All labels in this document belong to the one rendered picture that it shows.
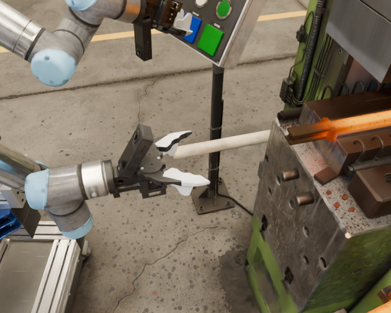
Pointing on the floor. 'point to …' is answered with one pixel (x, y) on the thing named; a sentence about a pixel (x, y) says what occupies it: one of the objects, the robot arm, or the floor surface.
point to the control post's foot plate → (201, 199)
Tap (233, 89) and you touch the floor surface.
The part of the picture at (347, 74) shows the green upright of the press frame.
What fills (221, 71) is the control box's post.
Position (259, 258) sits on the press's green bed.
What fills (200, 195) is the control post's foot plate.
